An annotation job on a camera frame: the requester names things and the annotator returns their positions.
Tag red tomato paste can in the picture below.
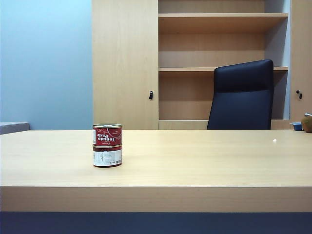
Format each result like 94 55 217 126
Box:
92 123 123 147

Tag tomato can with white label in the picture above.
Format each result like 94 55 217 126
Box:
93 144 123 168

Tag light wooden shelf cabinet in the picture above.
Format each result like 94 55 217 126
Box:
92 0 312 131

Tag black office chair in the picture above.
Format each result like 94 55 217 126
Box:
206 59 274 130

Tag grey ledge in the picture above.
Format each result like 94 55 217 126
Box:
0 121 31 136

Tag brown kiwi fruit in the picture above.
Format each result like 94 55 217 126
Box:
300 115 312 134

